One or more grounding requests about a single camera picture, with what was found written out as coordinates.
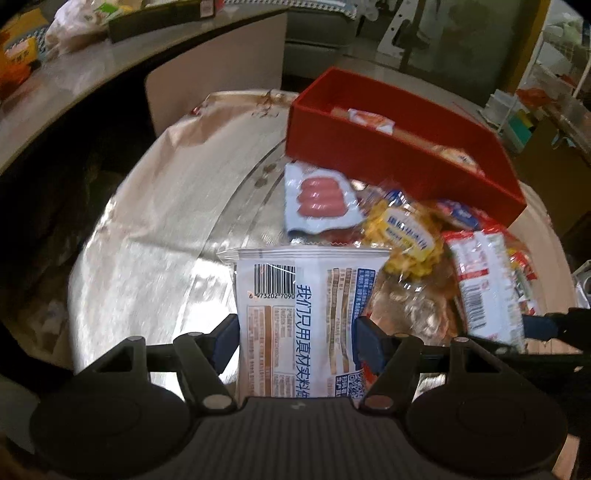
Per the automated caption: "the red storage box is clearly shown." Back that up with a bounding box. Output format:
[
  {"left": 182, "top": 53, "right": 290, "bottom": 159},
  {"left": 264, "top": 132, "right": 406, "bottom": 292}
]
[{"left": 286, "top": 68, "right": 526, "bottom": 226}]

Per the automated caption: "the steamed cake snack packet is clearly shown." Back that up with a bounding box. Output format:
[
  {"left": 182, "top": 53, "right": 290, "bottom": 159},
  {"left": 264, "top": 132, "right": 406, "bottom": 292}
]
[{"left": 346, "top": 108, "right": 394, "bottom": 136}]

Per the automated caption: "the dark green flat box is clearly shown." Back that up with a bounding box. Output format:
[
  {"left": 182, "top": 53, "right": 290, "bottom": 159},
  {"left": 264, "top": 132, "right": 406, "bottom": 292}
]
[{"left": 107, "top": 0, "right": 216, "bottom": 43}]

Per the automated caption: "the yellow waffle snack packet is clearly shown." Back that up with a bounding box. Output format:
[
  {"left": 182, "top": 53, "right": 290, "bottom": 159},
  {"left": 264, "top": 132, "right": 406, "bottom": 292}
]
[{"left": 361, "top": 189, "right": 444, "bottom": 278}]

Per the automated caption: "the floral shiny tablecloth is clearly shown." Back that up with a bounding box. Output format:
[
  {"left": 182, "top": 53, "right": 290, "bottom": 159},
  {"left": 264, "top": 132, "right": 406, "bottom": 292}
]
[{"left": 66, "top": 89, "right": 578, "bottom": 480}]

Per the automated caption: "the grey sofa ottoman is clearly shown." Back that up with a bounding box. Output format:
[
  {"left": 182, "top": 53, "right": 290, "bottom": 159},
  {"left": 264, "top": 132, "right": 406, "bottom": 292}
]
[{"left": 283, "top": 1, "right": 359, "bottom": 79}]

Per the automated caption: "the red white barcode packet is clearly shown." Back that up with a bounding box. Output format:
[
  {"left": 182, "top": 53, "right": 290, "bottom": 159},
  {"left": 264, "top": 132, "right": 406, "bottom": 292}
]
[{"left": 443, "top": 228, "right": 526, "bottom": 353}]

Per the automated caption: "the white wire rack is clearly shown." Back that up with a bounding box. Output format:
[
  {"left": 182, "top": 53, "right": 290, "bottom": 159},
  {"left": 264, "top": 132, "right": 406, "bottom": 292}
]
[{"left": 517, "top": 1, "right": 590, "bottom": 109}]

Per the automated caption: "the white plastic bag of snacks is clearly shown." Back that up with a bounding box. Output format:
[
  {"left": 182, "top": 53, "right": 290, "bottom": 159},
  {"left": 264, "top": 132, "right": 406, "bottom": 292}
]
[{"left": 45, "top": 0, "right": 129, "bottom": 57}]

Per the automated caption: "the sausage snack packet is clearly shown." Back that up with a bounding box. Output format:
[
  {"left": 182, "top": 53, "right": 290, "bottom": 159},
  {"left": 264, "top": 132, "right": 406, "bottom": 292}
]
[{"left": 283, "top": 162, "right": 365, "bottom": 235}]

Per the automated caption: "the wooden side cabinet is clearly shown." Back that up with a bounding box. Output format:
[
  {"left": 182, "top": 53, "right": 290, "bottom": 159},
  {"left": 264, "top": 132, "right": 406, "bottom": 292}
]
[{"left": 513, "top": 118, "right": 590, "bottom": 243}]

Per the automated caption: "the white snack packet with barcode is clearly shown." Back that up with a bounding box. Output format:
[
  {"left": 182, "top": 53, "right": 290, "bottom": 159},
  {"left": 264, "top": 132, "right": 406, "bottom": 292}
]
[{"left": 221, "top": 245, "right": 390, "bottom": 401}]

